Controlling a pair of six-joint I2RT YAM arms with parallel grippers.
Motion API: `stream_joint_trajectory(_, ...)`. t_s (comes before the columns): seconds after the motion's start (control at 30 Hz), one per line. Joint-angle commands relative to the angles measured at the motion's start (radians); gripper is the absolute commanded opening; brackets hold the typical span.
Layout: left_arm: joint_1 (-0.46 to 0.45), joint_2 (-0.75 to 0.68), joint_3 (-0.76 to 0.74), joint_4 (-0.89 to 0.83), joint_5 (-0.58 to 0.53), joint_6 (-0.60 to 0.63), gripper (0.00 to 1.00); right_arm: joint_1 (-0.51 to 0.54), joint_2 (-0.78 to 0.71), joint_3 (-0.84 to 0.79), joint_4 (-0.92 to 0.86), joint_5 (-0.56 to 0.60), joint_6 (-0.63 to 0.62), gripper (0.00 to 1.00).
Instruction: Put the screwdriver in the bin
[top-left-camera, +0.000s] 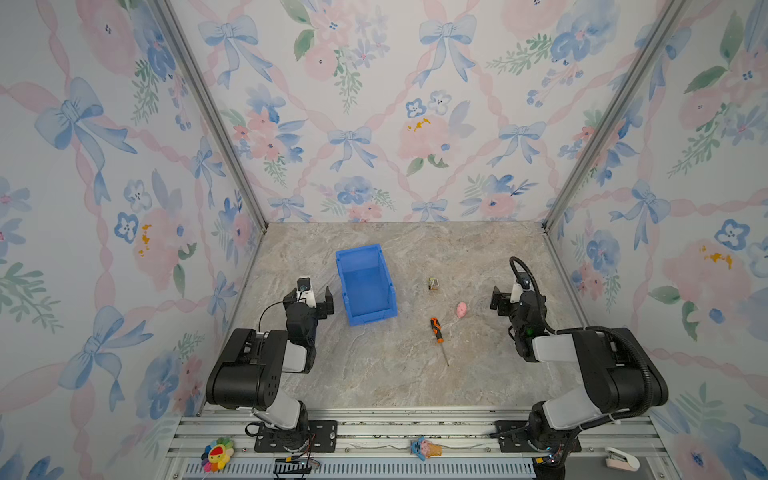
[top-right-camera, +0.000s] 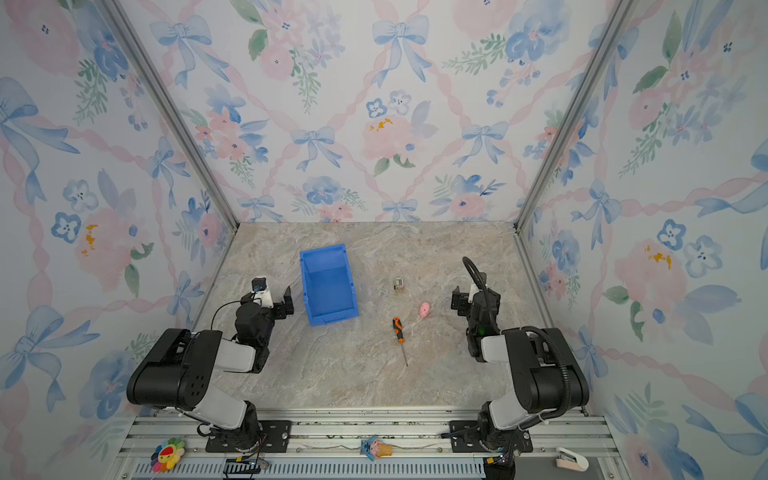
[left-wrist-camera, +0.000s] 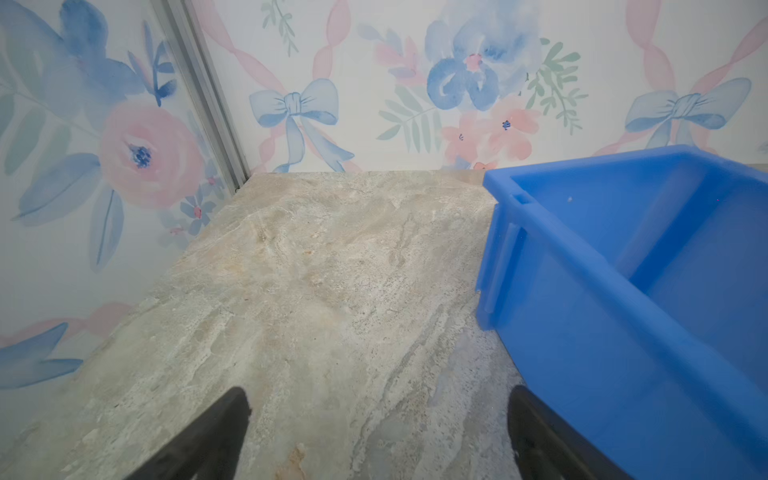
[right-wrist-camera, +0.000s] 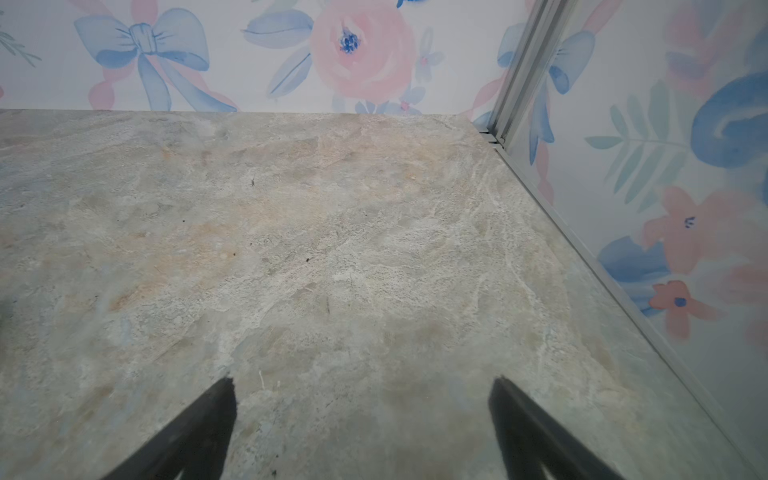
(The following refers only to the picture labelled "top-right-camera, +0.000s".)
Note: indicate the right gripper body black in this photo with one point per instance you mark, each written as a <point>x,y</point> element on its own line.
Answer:
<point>462,301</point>

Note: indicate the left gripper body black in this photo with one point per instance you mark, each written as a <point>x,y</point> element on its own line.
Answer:
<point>280,306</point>

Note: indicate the orange black screwdriver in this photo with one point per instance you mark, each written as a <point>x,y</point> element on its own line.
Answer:
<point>398,329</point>

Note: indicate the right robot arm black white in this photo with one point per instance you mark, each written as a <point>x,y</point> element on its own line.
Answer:
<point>547,381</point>

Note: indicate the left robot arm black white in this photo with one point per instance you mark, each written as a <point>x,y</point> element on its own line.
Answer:
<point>177,374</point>

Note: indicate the blue plastic bin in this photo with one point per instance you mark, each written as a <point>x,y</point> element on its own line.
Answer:
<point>328,287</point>

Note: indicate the pink pig toy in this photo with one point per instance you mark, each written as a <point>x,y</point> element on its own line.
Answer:
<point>424,310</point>

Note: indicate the rainbow flower toy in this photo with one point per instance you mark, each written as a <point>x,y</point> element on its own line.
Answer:
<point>167,455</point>

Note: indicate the ice cream cone toy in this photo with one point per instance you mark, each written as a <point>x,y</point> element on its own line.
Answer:
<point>373,449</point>

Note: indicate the white pink stapler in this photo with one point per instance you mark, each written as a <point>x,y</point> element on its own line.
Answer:
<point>569,460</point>

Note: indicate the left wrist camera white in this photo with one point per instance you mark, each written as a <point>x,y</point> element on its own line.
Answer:
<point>260,292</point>

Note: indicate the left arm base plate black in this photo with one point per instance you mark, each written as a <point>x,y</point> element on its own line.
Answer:
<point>270,436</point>

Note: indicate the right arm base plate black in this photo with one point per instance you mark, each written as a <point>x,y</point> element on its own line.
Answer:
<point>477,437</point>

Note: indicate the aluminium rail frame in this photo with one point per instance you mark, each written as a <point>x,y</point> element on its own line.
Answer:
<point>326,444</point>

